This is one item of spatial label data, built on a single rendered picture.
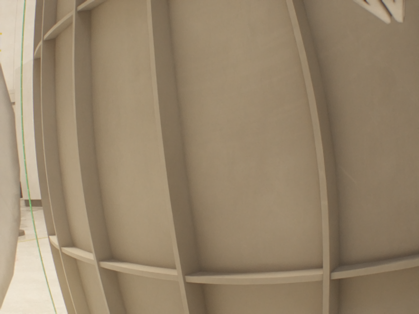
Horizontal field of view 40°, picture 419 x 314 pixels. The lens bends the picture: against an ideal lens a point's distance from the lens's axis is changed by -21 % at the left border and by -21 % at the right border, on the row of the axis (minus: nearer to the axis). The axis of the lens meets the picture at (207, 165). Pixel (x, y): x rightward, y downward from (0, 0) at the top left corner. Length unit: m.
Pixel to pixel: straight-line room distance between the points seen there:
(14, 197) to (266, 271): 0.53
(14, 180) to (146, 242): 0.64
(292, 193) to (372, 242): 0.12
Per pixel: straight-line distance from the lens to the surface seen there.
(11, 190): 0.22
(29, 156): 8.41
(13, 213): 0.22
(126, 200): 0.87
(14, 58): 9.21
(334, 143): 0.66
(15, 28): 9.32
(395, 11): 0.18
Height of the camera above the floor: 0.55
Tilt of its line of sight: 2 degrees down
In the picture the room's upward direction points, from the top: 7 degrees counter-clockwise
